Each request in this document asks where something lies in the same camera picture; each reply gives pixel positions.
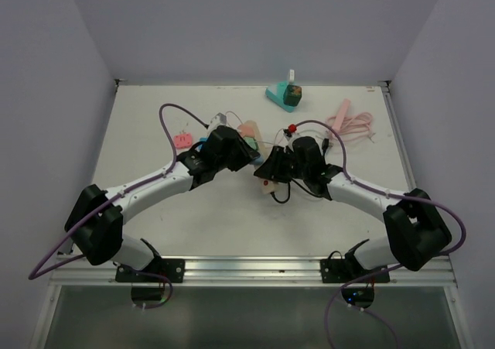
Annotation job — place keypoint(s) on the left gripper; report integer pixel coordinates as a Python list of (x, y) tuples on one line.
[(246, 153)]

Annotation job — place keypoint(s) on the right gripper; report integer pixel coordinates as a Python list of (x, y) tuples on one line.
[(273, 169)]

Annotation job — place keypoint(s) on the light blue cube charger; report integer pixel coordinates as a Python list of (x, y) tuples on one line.
[(258, 161)]

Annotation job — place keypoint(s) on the beige power strip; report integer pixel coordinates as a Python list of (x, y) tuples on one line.
[(267, 186)]

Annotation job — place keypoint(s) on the salmon cube charger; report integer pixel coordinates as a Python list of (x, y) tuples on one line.
[(246, 131)]

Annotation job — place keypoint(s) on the pink plug adapter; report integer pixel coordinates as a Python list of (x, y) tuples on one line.
[(183, 140)]

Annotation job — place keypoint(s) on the dark green cube charger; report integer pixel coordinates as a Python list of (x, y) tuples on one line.
[(292, 95)]

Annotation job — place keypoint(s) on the teal triangular power strip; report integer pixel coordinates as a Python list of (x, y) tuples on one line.
[(275, 94)]

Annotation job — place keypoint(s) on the pink power strip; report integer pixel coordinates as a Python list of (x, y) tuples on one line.
[(336, 121)]

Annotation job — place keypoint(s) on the blue plug adapter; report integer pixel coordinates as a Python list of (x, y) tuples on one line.
[(200, 143)]

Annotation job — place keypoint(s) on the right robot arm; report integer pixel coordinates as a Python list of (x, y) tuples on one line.
[(415, 231)]

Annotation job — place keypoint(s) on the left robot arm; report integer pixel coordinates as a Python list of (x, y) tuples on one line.
[(96, 222)]

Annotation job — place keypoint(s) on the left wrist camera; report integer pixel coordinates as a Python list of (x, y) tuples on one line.
[(218, 120)]

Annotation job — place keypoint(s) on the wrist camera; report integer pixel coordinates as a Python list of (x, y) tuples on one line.
[(291, 132), (218, 120)]

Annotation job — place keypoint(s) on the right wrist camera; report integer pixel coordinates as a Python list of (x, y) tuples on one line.
[(291, 132)]

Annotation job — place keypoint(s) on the aluminium front rail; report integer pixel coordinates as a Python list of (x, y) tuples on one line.
[(253, 271)]

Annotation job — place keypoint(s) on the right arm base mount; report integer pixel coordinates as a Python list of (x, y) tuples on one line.
[(338, 268)]

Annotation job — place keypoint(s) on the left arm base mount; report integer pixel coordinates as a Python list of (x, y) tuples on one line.
[(152, 287)]

